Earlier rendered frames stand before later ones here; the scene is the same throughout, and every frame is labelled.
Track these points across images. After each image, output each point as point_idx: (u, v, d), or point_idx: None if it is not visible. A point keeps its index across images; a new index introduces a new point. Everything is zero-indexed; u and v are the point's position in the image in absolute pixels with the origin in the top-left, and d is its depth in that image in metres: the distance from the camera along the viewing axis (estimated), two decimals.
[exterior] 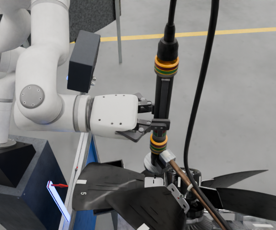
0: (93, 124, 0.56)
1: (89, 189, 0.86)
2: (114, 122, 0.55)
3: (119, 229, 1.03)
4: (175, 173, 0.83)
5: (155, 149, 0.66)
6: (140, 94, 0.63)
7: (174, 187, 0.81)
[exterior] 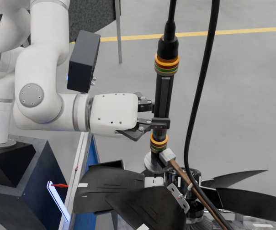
0: (93, 123, 0.55)
1: (147, 172, 1.16)
2: (114, 121, 0.55)
3: (119, 229, 1.03)
4: None
5: (155, 148, 0.66)
6: (140, 93, 0.63)
7: (161, 180, 0.89)
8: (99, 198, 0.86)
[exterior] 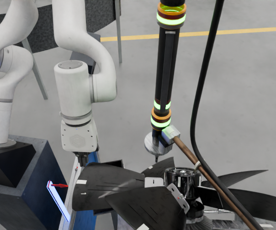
0: (93, 119, 0.77)
1: (147, 172, 1.16)
2: None
3: (119, 229, 1.03)
4: (166, 169, 0.89)
5: (157, 125, 0.59)
6: None
7: (161, 181, 0.90)
8: (98, 196, 0.85)
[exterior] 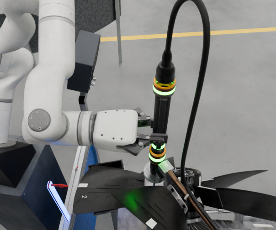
0: (96, 139, 0.60)
1: None
2: (115, 137, 0.59)
3: (119, 229, 1.03)
4: (179, 167, 0.93)
5: (154, 160, 0.70)
6: (139, 109, 0.67)
7: None
8: None
